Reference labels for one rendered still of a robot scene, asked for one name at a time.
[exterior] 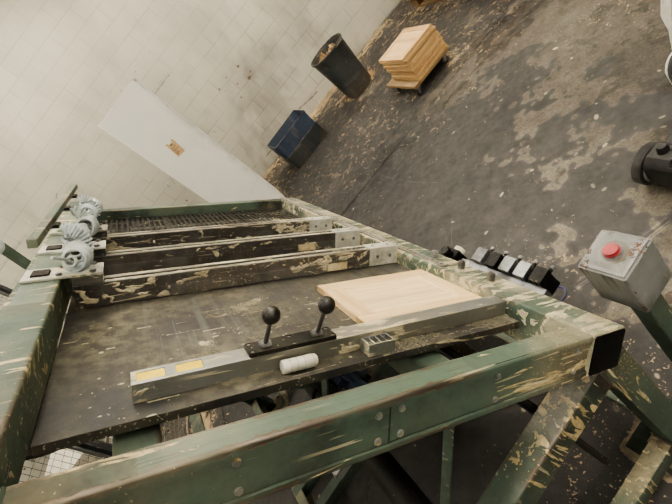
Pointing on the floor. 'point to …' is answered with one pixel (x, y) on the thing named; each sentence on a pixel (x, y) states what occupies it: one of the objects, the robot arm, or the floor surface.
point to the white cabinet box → (182, 148)
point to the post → (659, 324)
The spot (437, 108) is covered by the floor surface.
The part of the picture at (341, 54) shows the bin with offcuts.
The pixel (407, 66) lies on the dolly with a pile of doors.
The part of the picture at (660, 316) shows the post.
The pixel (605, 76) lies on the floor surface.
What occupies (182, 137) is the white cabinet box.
